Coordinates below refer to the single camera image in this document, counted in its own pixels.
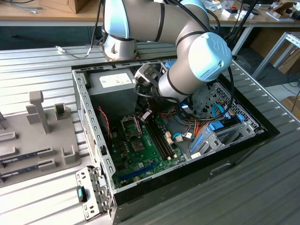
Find red orange power wires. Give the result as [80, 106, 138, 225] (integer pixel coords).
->
[160, 111, 179, 120]

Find green motherboard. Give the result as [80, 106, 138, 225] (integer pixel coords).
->
[109, 114, 188, 189]

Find metal socket cover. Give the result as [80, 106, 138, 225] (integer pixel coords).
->
[120, 115, 143, 141]

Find open cardboard box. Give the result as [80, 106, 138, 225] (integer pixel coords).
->
[269, 1, 300, 22]

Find black teal bracket latch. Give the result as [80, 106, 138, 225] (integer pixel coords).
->
[76, 186, 89, 203]

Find grey metal disk bay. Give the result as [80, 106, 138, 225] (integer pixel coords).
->
[188, 114, 267, 160]

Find wooden desk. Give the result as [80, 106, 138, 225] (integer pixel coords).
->
[0, 0, 300, 28]

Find brown cardboard box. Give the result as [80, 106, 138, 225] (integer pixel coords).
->
[280, 95, 300, 118]
[38, 0, 90, 14]

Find dark RAM stick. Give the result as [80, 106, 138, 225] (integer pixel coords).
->
[0, 150, 39, 165]
[0, 165, 40, 181]

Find silver expansion slot bracket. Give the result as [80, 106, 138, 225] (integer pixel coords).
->
[75, 165, 116, 221]

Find light blue SATA cable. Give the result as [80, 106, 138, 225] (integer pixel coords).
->
[211, 102, 235, 120]
[172, 132, 196, 142]

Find blue expansion slot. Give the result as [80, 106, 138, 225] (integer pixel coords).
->
[119, 161, 158, 181]

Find aluminium frame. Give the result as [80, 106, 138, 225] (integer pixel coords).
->
[252, 31, 300, 82]

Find blue plastic bay latch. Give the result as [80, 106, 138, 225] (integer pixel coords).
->
[208, 120, 229, 131]

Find black RAM slot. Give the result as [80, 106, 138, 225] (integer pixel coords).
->
[153, 118, 178, 157]
[146, 123, 169, 159]
[151, 120, 175, 158]
[149, 122, 172, 158]

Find CPU socket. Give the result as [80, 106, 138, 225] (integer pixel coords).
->
[130, 139, 148, 156]

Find grey parts rack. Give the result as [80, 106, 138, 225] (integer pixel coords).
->
[0, 90, 83, 188]

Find black PC case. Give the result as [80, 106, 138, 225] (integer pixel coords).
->
[71, 53, 281, 222]

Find grey power supply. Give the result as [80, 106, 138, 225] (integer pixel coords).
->
[87, 68, 139, 125]

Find coloured power wire bundle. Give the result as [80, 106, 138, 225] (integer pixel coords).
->
[182, 116, 213, 141]

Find black case fan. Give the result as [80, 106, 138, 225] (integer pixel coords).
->
[95, 106, 113, 147]

